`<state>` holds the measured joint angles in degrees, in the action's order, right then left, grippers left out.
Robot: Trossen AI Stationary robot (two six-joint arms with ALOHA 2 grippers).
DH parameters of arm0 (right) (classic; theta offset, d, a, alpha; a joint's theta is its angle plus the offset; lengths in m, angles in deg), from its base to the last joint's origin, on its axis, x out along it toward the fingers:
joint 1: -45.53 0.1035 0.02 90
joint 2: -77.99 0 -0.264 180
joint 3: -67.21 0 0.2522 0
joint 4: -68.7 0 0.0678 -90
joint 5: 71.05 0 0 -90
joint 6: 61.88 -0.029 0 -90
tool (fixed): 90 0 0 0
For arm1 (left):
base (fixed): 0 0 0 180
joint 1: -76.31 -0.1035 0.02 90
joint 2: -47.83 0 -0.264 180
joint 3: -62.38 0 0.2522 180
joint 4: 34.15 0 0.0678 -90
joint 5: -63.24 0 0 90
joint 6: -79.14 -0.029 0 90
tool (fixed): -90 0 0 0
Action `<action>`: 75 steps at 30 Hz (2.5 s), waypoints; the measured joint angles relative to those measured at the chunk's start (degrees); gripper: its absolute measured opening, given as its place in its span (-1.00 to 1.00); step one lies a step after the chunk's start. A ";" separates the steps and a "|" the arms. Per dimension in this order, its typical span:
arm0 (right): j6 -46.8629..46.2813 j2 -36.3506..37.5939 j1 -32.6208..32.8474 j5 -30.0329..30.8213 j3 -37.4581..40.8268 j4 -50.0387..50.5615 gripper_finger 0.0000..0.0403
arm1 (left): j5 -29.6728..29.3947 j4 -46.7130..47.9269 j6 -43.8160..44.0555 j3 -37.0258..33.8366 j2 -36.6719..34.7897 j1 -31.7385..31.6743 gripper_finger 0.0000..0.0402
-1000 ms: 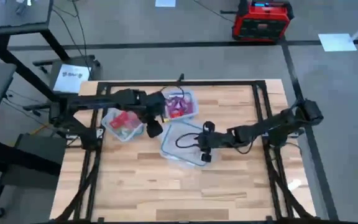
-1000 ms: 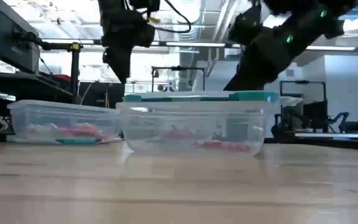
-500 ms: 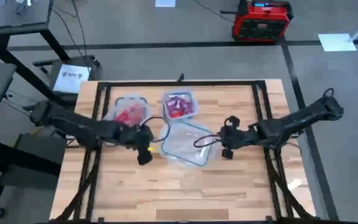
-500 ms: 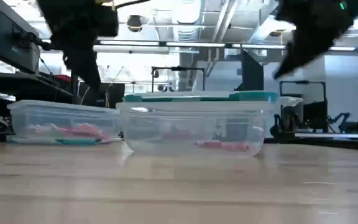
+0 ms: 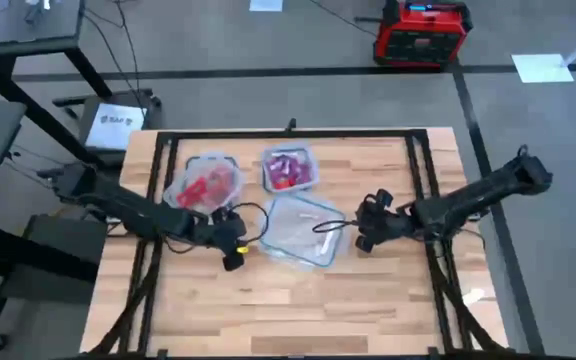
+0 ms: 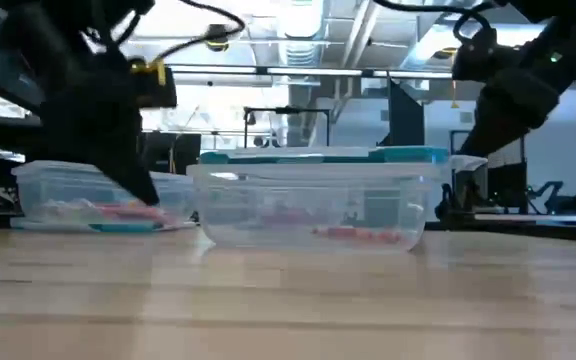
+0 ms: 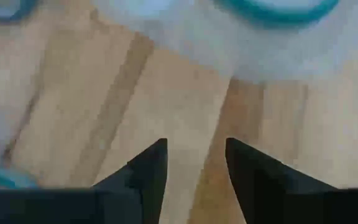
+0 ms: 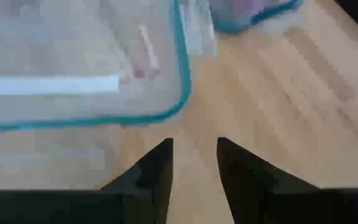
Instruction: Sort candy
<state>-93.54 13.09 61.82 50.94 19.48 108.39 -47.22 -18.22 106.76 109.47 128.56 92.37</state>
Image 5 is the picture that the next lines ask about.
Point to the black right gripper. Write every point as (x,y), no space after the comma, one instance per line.
(383,222)

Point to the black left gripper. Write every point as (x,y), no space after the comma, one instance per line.
(223,232)

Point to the medium teal-rimmed plastic lid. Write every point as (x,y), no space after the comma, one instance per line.
(268,240)

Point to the medium clear plastic container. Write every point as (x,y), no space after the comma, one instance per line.
(293,235)

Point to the large clear plastic container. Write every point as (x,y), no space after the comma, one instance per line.
(178,172)

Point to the small clear plastic container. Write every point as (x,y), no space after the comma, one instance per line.
(268,150)

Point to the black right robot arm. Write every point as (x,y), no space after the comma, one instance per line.
(478,195)

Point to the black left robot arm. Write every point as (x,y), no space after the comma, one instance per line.
(133,210)

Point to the white tape piece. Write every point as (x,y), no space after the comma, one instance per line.
(474,296)

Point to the white printed paper sheet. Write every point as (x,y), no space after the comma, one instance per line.
(115,127)

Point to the red black power station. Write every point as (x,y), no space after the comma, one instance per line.
(420,45)

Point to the white floor paper sheet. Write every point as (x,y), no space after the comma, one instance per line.
(266,5)

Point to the dark grey desk mat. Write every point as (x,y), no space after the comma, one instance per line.
(28,30)

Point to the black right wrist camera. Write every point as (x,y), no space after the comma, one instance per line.
(383,198)

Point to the black metal table frame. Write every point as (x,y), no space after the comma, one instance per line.
(318,134)

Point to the small black frame clamp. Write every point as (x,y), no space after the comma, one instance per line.
(291,125)

